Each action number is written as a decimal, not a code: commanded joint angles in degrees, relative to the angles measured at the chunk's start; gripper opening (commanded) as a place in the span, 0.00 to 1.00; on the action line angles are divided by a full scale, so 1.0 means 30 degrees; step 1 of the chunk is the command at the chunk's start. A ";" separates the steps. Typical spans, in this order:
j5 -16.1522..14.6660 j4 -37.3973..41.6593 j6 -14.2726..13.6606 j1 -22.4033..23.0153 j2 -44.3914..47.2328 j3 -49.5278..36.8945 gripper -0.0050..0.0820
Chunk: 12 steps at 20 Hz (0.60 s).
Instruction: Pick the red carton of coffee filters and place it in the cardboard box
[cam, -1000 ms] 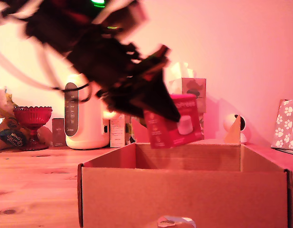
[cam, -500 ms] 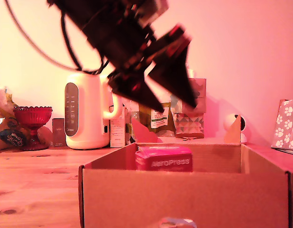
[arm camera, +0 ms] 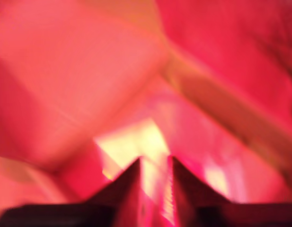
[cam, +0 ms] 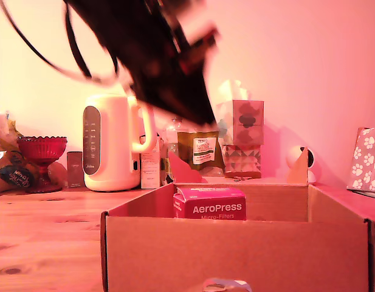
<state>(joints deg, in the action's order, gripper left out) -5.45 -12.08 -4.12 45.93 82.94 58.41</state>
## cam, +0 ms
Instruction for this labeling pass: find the red coffee filter carton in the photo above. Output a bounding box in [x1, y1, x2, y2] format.
[173, 186, 247, 221]

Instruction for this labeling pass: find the tissue box with tissue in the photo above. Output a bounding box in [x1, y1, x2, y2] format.
[215, 79, 265, 147]

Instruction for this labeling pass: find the white printed carton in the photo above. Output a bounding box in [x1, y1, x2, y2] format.
[140, 136, 162, 190]

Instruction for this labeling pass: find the triangle patterned tissue box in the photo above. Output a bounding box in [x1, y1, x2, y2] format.
[221, 144, 263, 179]

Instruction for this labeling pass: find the small brown box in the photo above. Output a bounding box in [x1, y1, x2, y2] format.
[66, 151, 85, 190]

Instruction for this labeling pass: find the open cardboard box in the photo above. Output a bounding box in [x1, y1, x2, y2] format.
[99, 147, 375, 292]

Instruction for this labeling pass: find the clear plastic water bottle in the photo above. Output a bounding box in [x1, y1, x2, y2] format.
[165, 117, 185, 184]

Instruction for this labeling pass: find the green labelled pouch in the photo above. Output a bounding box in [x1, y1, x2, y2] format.
[177, 130, 225, 173]

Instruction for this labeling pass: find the white electric kettle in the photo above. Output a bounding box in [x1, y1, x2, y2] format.
[82, 93, 158, 192]

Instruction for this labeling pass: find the red glass footed bowl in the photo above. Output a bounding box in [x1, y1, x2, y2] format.
[16, 136, 68, 194]

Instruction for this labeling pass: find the crinkled snack bag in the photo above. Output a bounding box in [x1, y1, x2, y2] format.
[0, 111, 40, 194]

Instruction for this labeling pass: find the paw print bag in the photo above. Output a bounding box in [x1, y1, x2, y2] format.
[346, 125, 375, 201]

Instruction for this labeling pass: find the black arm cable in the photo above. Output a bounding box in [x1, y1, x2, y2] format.
[0, 0, 117, 86]
[64, 4, 93, 78]

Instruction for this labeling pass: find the small white round camera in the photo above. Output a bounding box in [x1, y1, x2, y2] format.
[285, 145, 318, 184]

